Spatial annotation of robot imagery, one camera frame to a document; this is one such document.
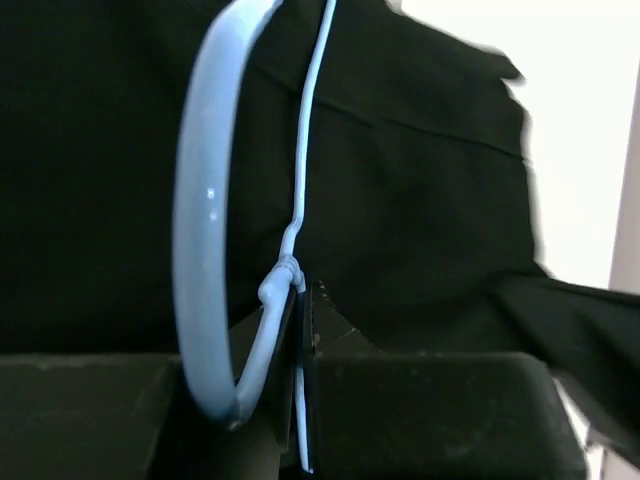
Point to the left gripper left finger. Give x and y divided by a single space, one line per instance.
265 437

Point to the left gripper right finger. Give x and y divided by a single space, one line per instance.
345 391

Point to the black trousers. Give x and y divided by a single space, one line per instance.
417 213

